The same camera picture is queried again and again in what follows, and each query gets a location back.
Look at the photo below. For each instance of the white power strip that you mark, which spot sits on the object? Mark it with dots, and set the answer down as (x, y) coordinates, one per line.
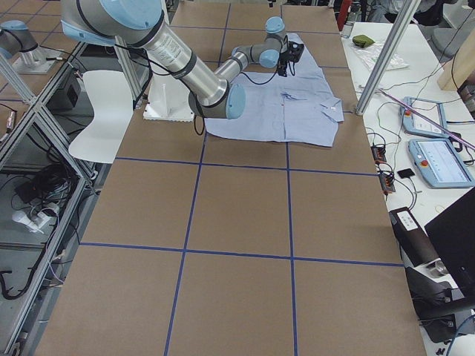
(34, 224)

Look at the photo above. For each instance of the aluminium frame post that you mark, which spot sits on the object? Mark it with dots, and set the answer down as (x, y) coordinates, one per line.
(390, 45)

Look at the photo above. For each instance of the reacher grabber stick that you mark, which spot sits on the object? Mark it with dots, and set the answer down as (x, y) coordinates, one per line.
(427, 119)

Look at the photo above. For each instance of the black label printer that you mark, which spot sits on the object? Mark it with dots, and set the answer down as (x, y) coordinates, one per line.
(412, 237)

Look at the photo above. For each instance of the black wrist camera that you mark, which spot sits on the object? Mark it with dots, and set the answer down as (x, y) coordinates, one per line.
(294, 51)

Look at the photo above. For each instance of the black computer monitor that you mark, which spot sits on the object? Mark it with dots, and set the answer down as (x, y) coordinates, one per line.
(452, 235)

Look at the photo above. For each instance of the clear water bottle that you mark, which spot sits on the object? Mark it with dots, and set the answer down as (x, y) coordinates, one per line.
(352, 17)

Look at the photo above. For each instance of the orange circuit board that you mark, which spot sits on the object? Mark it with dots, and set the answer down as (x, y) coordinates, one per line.
(379, 153)
(387, 182)

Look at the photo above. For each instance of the white camera stand pedestal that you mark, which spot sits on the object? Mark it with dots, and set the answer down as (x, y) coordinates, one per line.
(168, 100)

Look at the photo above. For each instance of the green cloth pouch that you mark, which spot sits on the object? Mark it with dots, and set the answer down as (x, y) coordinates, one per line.
(362, 41)

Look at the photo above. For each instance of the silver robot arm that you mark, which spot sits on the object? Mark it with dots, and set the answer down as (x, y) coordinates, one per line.
(16, 38)
(141, 24)

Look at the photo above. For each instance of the light blue striped shirt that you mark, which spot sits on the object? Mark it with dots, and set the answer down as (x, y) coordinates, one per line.
(296, 108)

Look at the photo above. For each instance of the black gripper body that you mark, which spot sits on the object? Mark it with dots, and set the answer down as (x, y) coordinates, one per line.
(284, 59)

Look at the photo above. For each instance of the near blue teach pendant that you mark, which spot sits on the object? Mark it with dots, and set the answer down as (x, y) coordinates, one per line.
(439, 163)

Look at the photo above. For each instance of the white plastic chair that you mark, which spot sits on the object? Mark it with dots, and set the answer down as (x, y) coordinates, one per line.
(112, 103)

